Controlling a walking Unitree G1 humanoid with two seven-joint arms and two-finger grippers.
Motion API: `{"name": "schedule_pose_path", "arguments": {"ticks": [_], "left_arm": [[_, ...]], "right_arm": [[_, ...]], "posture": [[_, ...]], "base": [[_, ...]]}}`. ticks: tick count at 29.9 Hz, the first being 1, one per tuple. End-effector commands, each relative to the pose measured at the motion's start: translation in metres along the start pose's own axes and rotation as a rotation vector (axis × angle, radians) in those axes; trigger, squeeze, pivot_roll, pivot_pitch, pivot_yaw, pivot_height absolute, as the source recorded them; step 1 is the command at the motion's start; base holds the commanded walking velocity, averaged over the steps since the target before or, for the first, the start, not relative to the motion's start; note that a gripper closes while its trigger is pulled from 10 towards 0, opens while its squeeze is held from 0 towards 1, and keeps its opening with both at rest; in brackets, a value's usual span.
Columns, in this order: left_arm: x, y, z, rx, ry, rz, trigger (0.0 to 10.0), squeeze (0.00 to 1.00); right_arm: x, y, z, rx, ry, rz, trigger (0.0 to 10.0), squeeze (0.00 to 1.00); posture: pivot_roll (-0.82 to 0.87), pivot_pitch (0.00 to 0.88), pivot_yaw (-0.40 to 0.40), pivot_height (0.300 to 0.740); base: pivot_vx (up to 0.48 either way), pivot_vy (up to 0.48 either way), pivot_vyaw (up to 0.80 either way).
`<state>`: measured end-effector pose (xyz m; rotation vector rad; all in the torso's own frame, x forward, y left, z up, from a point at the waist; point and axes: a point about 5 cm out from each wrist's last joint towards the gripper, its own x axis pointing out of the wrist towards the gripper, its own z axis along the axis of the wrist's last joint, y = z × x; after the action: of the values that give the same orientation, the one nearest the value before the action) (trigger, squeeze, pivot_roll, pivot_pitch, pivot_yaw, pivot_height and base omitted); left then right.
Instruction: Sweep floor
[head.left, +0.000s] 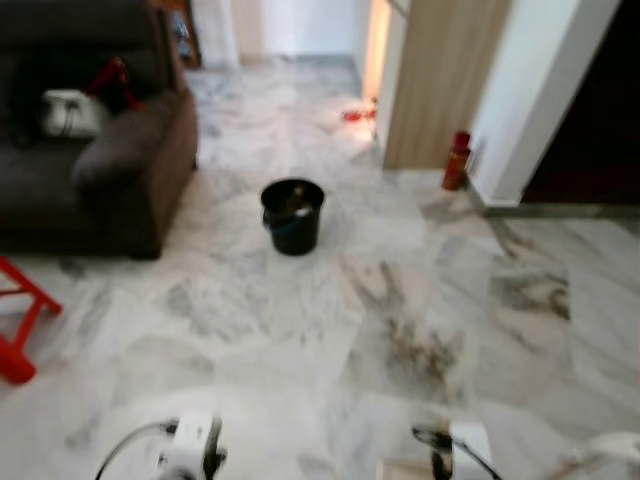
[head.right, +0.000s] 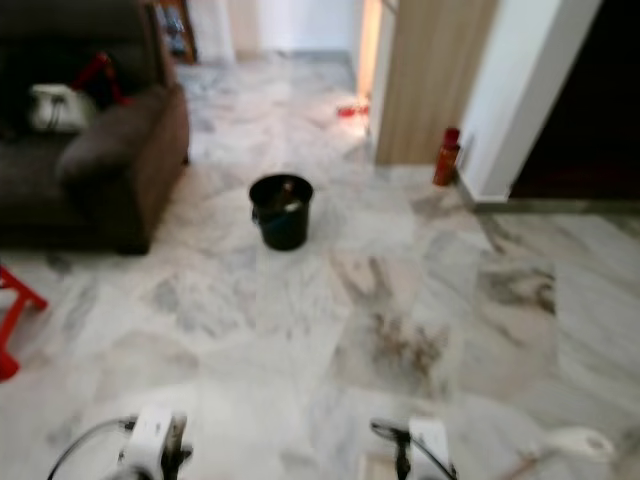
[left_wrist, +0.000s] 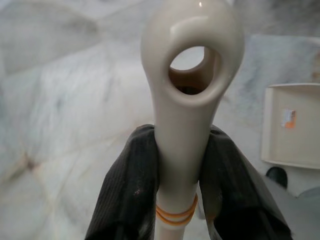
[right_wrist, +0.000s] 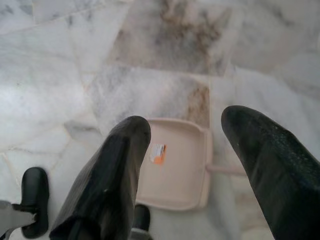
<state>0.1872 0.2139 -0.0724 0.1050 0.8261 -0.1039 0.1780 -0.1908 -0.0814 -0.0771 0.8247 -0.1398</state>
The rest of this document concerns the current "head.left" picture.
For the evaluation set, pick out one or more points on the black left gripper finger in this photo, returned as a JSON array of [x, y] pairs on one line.
[[215, 460]]

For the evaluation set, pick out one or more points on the small red floor item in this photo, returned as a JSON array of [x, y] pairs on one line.
[[360, 114]]

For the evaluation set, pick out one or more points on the red metal stand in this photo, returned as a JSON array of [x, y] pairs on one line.
[[12, 365]]

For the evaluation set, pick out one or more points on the dark brown sofa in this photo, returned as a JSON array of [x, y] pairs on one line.
[[130, 170]]

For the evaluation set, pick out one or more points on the red orange bottle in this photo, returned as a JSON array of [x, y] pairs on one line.
[[456, 160]]

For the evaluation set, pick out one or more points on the white handbag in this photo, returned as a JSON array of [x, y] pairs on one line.
[[70, 113]]

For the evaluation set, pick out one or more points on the beige wooden door panel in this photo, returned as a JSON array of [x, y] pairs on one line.
[[440, 80]]

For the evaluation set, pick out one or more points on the brown wooden cabinet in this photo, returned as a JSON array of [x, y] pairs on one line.
[[188, 40]]

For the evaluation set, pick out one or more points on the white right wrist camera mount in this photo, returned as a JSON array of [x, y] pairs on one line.
[[470, 448]]

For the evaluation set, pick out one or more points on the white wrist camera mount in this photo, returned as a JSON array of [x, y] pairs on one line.
[[190, 440], [470, 448]]

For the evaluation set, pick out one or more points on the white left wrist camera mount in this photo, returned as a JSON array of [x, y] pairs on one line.
[[190, 440]]

